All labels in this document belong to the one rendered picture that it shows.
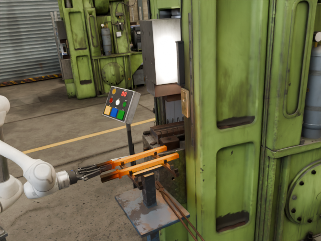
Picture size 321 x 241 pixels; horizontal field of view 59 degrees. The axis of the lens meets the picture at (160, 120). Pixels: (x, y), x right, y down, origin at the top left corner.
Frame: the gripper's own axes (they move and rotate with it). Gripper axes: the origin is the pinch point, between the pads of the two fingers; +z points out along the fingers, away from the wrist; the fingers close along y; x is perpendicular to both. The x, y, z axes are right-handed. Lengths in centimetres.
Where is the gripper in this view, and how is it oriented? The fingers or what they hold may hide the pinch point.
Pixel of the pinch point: (104, 166)
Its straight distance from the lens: 164.2
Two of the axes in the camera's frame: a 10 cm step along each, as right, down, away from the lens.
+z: 8.7, -2.3, 4.4
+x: -0.6, -9.3, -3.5
